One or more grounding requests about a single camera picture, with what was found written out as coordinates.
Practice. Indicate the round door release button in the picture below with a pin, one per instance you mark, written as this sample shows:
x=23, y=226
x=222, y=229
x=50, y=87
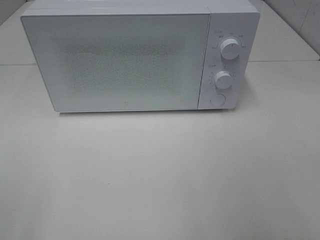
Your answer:
x=218, y=100

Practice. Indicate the white timer knob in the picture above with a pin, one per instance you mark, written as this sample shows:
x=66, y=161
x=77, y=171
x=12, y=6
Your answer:
x=223, y=80

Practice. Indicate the white microwave door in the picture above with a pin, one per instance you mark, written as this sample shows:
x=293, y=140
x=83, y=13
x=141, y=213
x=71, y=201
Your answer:
x=110, y=63

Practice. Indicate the white microwave oven body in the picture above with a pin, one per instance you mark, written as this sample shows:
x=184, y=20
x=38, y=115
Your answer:
x=238, y=18

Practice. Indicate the upper white power knob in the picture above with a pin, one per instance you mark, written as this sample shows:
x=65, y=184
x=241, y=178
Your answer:
x=230, y=48

